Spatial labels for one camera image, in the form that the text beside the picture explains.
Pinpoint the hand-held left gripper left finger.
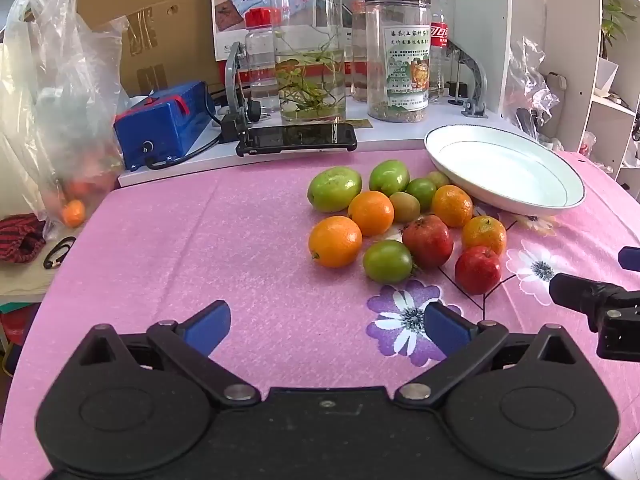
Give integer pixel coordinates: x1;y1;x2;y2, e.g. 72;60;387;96
75;301;261;407

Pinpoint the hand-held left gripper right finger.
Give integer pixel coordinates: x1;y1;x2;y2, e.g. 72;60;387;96
395;301;581;407

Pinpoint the red apple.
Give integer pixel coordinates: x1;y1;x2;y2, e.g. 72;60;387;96
454;245;502;296

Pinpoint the green tomato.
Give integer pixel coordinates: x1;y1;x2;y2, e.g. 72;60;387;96
406;178;438;211
363;239;414;283

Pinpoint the red pomegranate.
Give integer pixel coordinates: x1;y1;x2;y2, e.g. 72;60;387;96
402;214;455;269

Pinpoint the orange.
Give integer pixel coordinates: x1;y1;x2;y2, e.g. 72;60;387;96
348;190;395;237
432;185;474;228
62;199;87;228
461;215;507;257
308;215;363;269

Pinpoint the brown kiwi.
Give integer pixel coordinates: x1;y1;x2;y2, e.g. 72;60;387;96
389;191;421;224

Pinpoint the white plate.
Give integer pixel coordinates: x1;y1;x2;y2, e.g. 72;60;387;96
424;125;586;209

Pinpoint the large green jujube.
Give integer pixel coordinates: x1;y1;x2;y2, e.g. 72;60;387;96
307;166;363;213

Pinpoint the pink floral tablecloth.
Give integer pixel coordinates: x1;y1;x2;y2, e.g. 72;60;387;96
0;150;640;480

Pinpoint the white board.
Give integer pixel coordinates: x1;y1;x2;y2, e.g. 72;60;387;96
117;102;531;188

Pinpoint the crumpled clear plastic bag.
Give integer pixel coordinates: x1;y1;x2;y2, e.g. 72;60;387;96
507;36;563;148

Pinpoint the blue plastic device box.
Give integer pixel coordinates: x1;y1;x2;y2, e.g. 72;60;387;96
113;81;217;172

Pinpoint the red black knit cloth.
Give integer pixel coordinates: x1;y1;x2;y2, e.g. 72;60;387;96
0;213;47;265

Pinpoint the black smartphone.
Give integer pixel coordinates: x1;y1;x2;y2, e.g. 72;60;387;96
235;123;358;157

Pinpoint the green potted plant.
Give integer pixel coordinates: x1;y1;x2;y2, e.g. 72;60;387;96
600;0;636;58

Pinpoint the white shelf unit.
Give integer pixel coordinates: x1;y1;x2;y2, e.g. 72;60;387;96
500;0;640;186

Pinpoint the labelled clear plastic jar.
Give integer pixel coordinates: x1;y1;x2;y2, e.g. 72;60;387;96
365;0;432;123

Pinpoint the glass vase with water plant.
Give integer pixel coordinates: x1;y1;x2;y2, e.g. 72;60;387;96
268;0;347;125

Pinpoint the red-capped clear bottle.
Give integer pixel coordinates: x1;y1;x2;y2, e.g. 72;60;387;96
244;8;283;113

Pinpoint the red-labelled soda bottle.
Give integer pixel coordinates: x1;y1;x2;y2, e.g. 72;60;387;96
421;0;449;103

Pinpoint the cardboard box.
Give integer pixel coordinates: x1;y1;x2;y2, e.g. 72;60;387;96
75;0;226;98

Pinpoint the black cable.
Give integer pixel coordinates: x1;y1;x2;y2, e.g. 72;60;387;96
144;110;238;170

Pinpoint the black strap loop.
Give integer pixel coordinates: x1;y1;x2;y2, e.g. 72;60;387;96
43;236;77;270

